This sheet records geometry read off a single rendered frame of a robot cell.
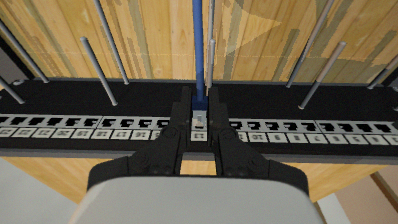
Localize white ethernet plug with dark blue boot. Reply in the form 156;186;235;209
192;96;208;127

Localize dark blue cable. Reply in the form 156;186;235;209
192;0;204;101

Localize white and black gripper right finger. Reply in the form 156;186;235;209
207;86;310;198

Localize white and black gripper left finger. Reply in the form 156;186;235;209
86;86;192;193

